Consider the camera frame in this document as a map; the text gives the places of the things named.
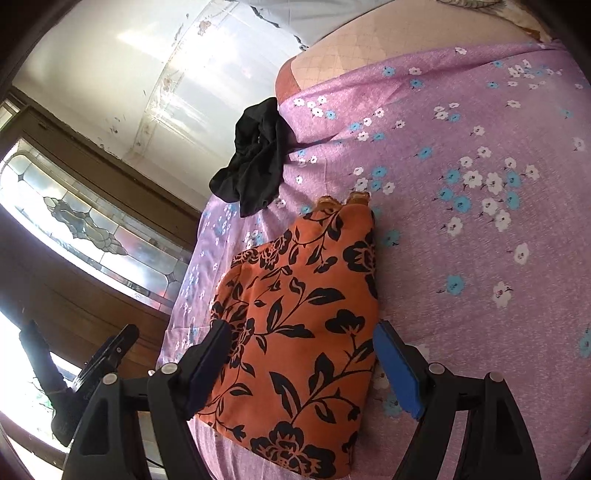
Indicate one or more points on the pink mattress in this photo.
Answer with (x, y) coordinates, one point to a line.
(369, 46)

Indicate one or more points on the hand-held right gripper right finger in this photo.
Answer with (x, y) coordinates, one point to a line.
(397, 369)

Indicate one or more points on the brown wooden window frame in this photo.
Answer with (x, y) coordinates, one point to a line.
(115, 157)

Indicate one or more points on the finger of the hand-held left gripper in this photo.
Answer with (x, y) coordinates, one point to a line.
(113, 346)

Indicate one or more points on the purple floral bedsheet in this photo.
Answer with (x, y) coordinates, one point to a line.
(461, 277)

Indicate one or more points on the beige patterned blanket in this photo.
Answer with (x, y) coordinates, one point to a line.
(517, 18)

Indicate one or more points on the stained glass window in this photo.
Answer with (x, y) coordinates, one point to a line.
(92, 221)

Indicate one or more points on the blue pillow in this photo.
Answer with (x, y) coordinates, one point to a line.
(300, 14)

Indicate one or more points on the orange black floral garment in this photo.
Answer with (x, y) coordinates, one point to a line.
(300, 332)

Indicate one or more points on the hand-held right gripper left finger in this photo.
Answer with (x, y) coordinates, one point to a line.
(210, 364)

